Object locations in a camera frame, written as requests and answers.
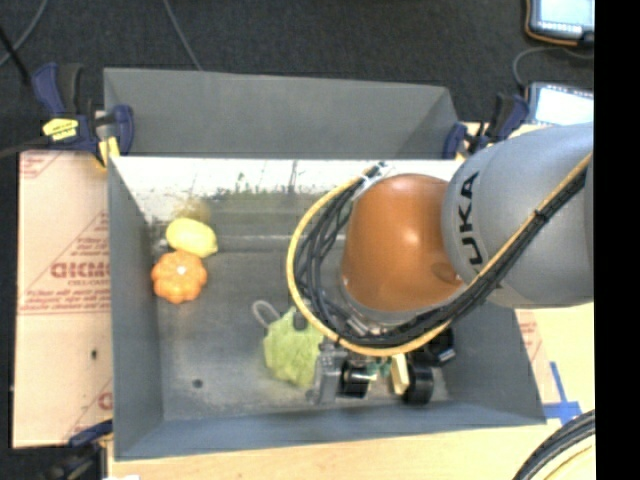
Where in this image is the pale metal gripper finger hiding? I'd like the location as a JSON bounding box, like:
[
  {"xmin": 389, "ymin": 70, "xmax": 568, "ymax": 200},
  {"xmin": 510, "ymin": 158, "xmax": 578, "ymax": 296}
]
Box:
[{"xmin": 251, "ymin": 299, "xmax": 283, "ymax": 331}]

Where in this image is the light green toy lettuce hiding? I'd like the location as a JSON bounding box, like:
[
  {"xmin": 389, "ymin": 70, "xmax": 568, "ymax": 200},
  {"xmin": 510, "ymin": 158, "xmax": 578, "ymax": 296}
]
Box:
[{"xmin": 262, "ymin": 306, "xmax": 327, "ymax": 389}]

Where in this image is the grey metal bin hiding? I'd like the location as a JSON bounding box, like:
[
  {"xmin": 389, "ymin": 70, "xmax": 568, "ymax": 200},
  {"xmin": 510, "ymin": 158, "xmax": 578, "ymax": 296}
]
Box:
[{"xmin": 102, "ymin": 67, "xmax": 548, "ymax": 462}]

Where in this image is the orange toy pumpkin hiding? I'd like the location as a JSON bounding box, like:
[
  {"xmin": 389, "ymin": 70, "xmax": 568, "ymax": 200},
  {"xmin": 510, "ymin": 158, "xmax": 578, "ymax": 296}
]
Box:
[{"xmin": 150, "ymin": 250, "xmax": 209, "ymax": 306}]

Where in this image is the yellow toy lemon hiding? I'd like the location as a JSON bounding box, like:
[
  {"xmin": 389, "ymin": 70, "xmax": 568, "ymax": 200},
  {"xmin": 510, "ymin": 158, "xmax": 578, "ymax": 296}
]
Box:
[{"xmin": 164, "ymin": 216, "xmax": 220, "ymax": 260}]

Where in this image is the brown cardboard board red print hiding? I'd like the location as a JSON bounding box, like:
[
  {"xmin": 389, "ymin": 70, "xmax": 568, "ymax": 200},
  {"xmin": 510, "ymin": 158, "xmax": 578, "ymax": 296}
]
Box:
[{"xmin": 12, "ymin": 148, "xmax": 551, "ymax": 450}]

